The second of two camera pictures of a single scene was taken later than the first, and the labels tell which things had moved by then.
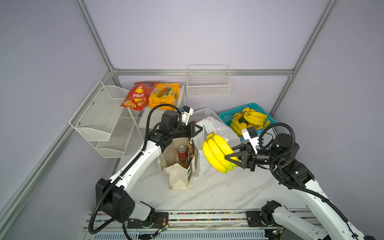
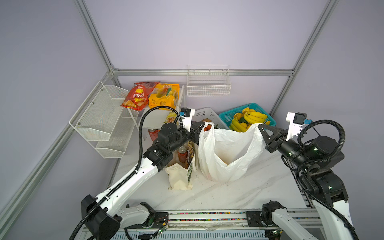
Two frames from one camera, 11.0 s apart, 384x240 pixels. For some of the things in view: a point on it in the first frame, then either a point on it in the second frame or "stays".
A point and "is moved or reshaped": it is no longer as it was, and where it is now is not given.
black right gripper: x=247 y=156 to x=269 y=139
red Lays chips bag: x=137 y=98 stays
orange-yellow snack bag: x=164 y=93 stays
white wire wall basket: x=208 y=80 stays
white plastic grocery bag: x=201 y=168 is moved or reshaped
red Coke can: x=182 y=153 stays
